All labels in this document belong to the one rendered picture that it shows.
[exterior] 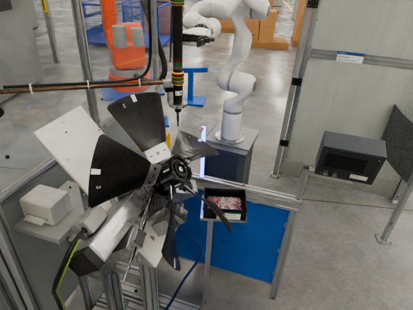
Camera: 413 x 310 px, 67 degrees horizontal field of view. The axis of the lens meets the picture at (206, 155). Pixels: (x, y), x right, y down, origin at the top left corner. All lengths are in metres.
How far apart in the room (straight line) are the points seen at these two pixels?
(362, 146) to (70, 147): 1.21
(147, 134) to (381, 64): 2.16
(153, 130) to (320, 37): 1.92
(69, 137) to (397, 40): 2.43
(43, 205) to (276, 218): 1.17
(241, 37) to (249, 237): 1.15
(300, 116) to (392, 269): 1.43
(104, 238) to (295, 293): 1.61
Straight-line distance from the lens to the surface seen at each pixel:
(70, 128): 1.32
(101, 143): 0.99
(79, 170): 1.26
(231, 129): 1.91
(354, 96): 2.98
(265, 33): 8.76
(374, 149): 1.52
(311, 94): 2.95
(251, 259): 2.09
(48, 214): 1.53
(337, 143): 1.49
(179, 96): 1.14
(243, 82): 1.78
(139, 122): 1.25
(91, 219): 1.11
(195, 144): 1.43
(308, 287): 2.45
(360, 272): 2.69
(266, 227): 1.87
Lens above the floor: 1.90
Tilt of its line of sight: 32 degrees down
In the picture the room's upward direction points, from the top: 3 degrees clockwise
